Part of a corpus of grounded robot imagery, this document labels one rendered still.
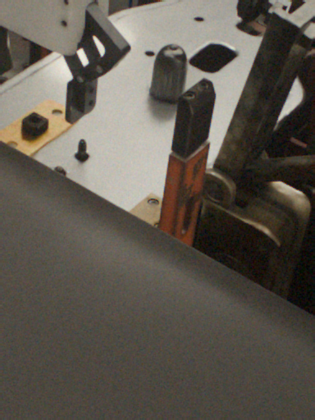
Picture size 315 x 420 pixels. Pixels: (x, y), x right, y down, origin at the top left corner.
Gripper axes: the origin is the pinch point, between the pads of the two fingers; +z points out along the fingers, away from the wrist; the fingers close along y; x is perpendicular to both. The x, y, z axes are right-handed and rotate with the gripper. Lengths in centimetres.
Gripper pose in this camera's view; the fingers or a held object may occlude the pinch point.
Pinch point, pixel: (35, 82)
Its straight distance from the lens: 91.1
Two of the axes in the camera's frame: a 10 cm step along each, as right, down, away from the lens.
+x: -5.6, 5.0, -6.5
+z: -1.1, 7.4, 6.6
